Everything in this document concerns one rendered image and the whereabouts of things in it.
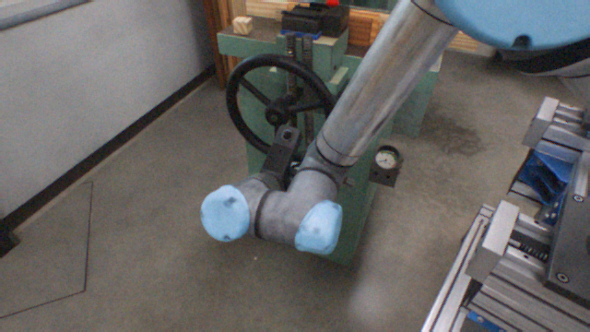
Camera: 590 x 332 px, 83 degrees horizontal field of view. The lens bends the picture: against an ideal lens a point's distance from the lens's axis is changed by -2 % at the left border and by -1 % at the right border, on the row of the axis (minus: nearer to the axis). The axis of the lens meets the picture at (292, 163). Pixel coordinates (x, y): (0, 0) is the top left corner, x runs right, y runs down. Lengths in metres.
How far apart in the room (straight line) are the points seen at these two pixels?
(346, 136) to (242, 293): 1.04
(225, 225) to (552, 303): 0.54
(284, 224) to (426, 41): 0.28
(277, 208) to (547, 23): 0.35
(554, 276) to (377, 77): 0.38
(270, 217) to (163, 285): 1.08
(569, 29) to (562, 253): 0.47
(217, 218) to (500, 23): 0.39
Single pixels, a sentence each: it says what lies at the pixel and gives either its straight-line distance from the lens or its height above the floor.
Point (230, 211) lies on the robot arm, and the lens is 0.47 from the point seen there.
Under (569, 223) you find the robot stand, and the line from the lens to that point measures 0.71.
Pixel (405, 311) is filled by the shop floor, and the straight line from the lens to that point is 1.44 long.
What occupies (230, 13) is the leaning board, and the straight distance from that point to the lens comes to 2.37.
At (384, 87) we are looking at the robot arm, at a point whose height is 1.05.
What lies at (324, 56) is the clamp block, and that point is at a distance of 0.79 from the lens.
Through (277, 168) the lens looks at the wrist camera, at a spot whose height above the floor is 0.83.
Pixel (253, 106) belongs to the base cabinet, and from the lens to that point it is 1.08.
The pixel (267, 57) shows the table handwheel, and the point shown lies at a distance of 0.74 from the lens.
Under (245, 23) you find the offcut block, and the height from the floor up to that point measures 0.93.
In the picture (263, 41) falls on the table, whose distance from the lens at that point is 0.96.
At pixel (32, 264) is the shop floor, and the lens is 1.83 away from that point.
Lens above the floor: 1.25
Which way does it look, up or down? 42 degrees down
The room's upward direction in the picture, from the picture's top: straight up
